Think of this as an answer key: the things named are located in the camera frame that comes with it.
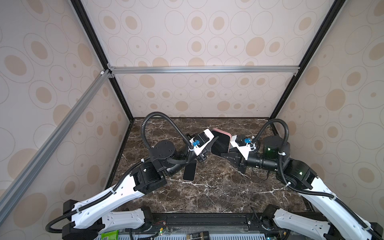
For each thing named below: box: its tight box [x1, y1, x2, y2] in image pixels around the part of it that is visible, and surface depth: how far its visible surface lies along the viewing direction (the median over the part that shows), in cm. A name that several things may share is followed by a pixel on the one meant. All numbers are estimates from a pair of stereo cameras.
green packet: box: [101, 229, 120, 240], surface depth 70 cm
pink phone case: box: [210, 128, 232, 157], surface depth 51 cm
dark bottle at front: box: [186, 231, 210, 240], surface depth 69 cm
